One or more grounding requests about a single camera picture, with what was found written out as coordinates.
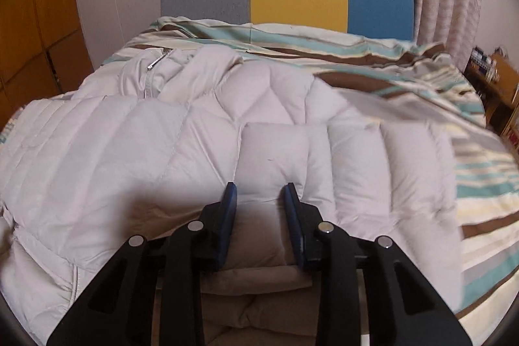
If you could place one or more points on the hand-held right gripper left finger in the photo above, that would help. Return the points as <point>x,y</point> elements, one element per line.
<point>227,216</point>

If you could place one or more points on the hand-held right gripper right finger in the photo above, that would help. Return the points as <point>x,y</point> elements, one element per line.
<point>292,216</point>

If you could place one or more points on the white puffer jacket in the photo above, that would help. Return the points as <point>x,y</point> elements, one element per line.
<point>162,147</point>

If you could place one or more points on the striped bed cover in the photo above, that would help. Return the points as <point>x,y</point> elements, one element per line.
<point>478,184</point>

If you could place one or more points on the wooden bookshelf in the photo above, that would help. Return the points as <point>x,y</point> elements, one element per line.
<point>502,86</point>

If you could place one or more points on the orange wooden wardrobe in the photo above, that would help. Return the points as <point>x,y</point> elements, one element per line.
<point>32,25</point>

